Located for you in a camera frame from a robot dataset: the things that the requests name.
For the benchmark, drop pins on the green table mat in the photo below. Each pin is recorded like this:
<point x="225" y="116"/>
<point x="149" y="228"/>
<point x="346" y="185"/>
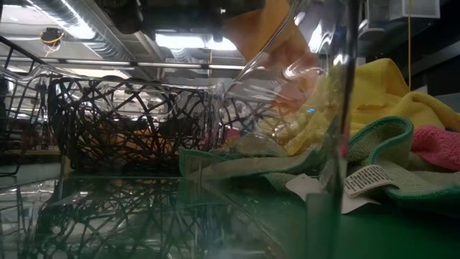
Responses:
<point x="395" y="237"/>

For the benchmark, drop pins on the black woven round basket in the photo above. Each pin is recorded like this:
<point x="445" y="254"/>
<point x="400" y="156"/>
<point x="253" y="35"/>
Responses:
<point x="79" y="158"/>

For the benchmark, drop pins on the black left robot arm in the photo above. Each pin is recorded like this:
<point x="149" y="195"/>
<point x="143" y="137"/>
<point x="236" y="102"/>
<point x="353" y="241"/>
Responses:
<point x="118" y="14"/>

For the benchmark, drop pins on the clear plastic bin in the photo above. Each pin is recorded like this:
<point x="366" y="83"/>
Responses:
<point x="334" y="216"/>

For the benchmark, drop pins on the white ceiling box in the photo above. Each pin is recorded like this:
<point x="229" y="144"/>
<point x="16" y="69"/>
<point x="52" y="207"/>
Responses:
<point x="417" y="9"/>

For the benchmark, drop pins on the yellow microfiber towel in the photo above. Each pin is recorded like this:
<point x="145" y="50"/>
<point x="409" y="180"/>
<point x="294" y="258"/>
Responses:
<point x="381" y="86"/>

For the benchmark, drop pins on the orange microfiber towel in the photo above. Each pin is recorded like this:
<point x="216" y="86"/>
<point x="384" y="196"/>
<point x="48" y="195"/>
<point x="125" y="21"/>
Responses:
<point x="258" y="28"/>

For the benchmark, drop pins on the pink microfiber towel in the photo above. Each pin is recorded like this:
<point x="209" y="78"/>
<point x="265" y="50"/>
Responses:
<point x="438" y="147"/>

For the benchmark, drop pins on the sage green microfiber towel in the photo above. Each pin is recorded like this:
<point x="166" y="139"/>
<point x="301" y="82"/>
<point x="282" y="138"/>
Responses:
<point x="388" y="140"/>

